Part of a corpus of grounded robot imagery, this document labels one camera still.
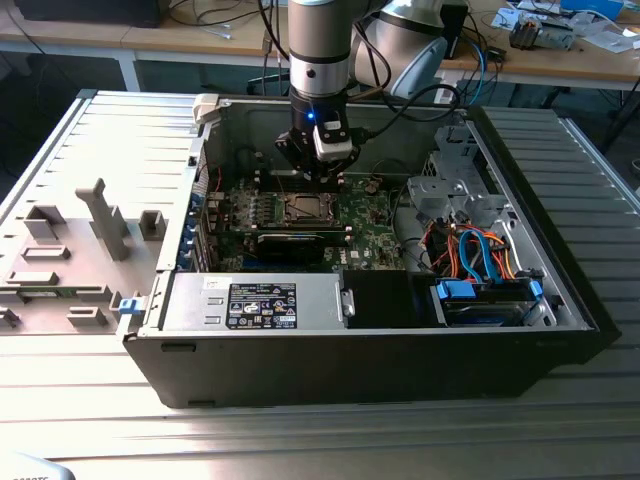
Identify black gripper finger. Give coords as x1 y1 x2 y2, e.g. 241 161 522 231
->
273 128 322 182
319 144 363 184

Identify thin wire locking lever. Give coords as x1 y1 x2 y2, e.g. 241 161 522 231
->
275 172 292 209

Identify metal socket cover frame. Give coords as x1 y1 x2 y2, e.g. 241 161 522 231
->
285 192 337 225

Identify CPU socket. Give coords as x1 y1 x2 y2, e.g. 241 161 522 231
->
280 191 340 226

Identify dark finned CPU cooler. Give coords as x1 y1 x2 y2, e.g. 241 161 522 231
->
508 14 544 51

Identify green motherboard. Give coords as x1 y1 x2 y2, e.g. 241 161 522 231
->
207 174 426 274

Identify beige case latch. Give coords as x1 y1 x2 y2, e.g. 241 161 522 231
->
192 93 221 125

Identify black graphics card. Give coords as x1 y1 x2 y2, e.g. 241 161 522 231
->
254 230 326 265

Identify silver metal drive cage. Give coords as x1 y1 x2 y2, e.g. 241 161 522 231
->
405 124 511 226

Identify light wooden desk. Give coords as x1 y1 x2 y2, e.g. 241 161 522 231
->
434 0 640 94
0 4 311 94

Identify black plastic shroud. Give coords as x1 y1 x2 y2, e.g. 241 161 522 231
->
343 269 436 330

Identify black power supply label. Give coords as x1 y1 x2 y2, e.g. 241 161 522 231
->
227 282 299 331

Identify hard disk in blue carrier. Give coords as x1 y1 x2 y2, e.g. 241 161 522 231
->
430 277 545 329

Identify black upright box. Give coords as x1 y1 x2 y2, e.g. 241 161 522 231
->
443 2 471 60

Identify silver power supply unit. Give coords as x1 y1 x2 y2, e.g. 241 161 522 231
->
159 272 357 334

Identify black open PC case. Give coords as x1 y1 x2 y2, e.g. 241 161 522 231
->
122 92 621 411

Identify grey parts rack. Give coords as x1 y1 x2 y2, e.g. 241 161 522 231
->
0 177 169 336

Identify black computer box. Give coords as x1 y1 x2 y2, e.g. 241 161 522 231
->
12 0 166 29

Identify grey metal drive part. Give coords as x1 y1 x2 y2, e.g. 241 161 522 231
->
537 17 576 51

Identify white paper sheets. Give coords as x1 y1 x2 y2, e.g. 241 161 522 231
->
574 17 640 54

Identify blue cardboard box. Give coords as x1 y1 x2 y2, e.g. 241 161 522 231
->
559 0 625 21

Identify white object with text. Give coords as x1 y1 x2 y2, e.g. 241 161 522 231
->
0 452 76 480

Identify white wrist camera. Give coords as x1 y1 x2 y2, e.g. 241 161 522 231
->
312 119 354 162

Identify black camera cable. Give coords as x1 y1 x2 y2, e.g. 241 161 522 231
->
349 83 461 144

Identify blue disk wire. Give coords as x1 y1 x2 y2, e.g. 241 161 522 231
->
457 228 496 284

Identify orange disk wire bundle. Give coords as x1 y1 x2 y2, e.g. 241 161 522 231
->
422 222 519 281

